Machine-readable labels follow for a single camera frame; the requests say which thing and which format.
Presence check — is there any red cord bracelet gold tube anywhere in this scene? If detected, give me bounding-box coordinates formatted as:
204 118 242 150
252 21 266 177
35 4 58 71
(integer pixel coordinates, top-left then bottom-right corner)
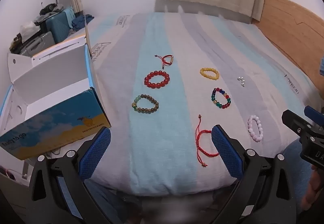
154 54 175 69

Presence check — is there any red braided cord bracelet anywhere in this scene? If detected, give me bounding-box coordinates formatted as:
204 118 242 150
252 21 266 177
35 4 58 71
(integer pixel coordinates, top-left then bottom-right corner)
195 114 221 167

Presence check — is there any brown and green bead bracelet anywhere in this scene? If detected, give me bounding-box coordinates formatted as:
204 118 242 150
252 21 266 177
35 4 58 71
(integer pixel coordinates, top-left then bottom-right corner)
131 94 159 114

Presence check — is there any white plastic bag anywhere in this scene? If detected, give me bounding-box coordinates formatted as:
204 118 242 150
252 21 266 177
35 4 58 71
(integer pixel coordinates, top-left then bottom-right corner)
20 21 41 37

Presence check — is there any pink bead bracelet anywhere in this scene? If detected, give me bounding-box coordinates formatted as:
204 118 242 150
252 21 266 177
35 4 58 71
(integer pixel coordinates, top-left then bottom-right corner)
247 115 264 142

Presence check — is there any red bead bracelet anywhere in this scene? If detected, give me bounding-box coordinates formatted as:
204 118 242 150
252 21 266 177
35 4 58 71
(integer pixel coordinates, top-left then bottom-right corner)
144 70 171 89

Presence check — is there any multicoloured glass bead bracelet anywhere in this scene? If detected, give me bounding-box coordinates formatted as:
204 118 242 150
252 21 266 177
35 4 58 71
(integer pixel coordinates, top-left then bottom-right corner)
210 88 231 109

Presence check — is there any person's right hand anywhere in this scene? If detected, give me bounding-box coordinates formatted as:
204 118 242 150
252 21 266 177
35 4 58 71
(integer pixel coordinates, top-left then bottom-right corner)
302 163 324 214

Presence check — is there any person's leg in jeans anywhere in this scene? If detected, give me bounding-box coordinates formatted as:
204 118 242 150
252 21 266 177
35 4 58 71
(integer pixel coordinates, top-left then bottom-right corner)
280 138 317 215

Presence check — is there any black bag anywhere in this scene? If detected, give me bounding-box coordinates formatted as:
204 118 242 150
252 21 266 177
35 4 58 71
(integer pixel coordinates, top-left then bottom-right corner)
39 3 65 15

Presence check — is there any blue clothes pile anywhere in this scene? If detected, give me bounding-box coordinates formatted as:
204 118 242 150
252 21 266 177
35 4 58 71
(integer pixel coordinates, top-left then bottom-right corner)
71 14 95 30

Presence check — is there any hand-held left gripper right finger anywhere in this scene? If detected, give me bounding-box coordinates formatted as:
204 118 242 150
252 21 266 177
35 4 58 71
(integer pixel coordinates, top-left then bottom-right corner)
211 125 298 224

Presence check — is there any grey suitcase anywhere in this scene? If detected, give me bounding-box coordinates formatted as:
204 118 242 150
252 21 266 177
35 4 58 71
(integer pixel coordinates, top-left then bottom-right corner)
10 31 56 57

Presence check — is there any wooden headboard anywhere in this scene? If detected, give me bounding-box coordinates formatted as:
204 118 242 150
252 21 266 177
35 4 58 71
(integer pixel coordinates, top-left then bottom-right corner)
256 0 324 93

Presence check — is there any teal suitcase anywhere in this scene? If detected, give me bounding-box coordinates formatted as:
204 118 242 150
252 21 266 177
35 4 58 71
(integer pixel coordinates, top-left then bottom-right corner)
46 10 75 43

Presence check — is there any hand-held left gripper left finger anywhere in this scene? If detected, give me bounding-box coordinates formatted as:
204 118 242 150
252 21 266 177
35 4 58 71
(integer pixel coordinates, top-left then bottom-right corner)
28 127 122 224

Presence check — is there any blue and yellow cardboard box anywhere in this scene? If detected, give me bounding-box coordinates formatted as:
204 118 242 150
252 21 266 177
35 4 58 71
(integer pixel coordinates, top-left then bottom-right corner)
0 15 112 161

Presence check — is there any yellow bead bracelet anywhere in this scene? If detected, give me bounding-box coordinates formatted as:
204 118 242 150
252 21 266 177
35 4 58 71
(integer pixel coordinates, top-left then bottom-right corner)
199 67 220 80

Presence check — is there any striped bed sheet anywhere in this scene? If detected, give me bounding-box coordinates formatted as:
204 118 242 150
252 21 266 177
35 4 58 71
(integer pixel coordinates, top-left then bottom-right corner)
25 12 324 198

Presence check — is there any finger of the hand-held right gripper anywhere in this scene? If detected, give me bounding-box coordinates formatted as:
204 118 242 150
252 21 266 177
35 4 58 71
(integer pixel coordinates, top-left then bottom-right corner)
281 109 310 136
304 106 324 128

